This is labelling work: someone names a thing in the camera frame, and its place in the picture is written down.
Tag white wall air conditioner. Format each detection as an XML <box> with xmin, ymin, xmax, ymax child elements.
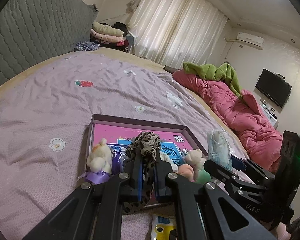
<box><xmin>237</xmin><ymin>32</ymin><xmax>264</xmax><ymax>50</ymax></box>

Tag yellow frog wet wipes pack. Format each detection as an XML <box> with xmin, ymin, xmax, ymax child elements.
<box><xmin>151</xmin><ymin>213</ymin><xmax>177</xmax><ymax>240</ymax></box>

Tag stack of folded clothes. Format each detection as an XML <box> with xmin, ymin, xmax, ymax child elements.
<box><xmin>90</xmin><ymin>21</ymin><xmax>129</xmax><ymax>52</ymax></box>

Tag beige bear pink dress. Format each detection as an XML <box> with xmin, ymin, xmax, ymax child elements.
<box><xmin>184</xmin><ymin>149</ymin><xmax>206</xmax><ymax>177</ymax></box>

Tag white curtains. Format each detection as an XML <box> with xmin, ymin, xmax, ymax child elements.
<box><xmin>128</xmin><ymin>0</ymin><xmax>228</xmax><ymax>68</ymax></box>

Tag green tissue pack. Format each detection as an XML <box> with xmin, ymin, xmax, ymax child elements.
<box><xmin>207</xmin><ymin>129</ymin><xmax>232</xmax><ymax>171</ymax></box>

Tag purple frog wet wipes pack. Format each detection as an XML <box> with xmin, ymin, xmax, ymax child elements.
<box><xmin>107</xmin><ymin>143</ymin><xmax>128</xmax><ymax>175</ymax></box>

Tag black wall television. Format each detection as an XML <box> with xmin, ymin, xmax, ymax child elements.
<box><xmin>255</xmin><ymin>69</ymin><xmax>292</xmax><ymax>108</ymax></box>

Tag green blanket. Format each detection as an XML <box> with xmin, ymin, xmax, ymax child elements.
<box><xmin>183</xmin><ymin>62</ymin><xmax>242</xmax><ymax>98</ymax></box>

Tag grey quilted headboard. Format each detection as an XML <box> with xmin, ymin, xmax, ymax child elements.
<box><xmin>0</xmin><ymin>0</ymin><xmax>97</xmax><ymax>86</ymax></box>

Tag lilac patterned bed sheet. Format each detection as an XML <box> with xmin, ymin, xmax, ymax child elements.
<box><xmin>0</xmin><ymin>51</ymin><xmax>251</xmax><ymax>240</ymax></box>

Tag shallow grey cardboard box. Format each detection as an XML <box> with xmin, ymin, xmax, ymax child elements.
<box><xmin>86</xmin><ymin>114</ymin><xmax>207</xmax><ymax>216</ymax></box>

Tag dark floral cloth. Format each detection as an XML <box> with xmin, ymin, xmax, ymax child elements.
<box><xmin>74</xmin><ymin>41</ymin><xmax>100</xmax><ymax>51</ymax></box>

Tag person's right hand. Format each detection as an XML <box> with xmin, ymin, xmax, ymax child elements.
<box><xmin>275</xmin><ymin>217</ymin><xmax>300</xmax><ymax>239</ymax></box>

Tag white floral scrunchie cloth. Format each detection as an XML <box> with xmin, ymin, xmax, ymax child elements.
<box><xmin>160</xmin><ymin>152</ymin><xmax>179</xmax><ymax>173</ymax></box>

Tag peach squishy toy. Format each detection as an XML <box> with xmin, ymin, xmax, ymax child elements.
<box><xmin>178</xmin><ymin>164</ymin><xmax>194</xmax><ymax>182</ymax></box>

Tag pink quilted duvet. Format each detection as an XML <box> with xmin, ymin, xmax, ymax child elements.
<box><xmin>172</xmin><ymin>70</ymin><xmax>283</xmax><ymax>174</ymax></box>

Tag leopard print scrunchie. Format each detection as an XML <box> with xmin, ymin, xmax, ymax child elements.
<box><xmin>123</xmin><ymin>132</ymin><xmax>161</xmax><ymax>215</ymax></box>

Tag cream bear purple dress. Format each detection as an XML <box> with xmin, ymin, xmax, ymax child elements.
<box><xmin>78</xmin><ymin>138</ymin><xmax>112</xmax><ymax>185</ymax></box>

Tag green squishy egg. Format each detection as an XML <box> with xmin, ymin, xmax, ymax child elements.
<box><xmin>195</xmin><ymin>169</ymin><xmax>212</xmax><ymax>185</ymax></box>

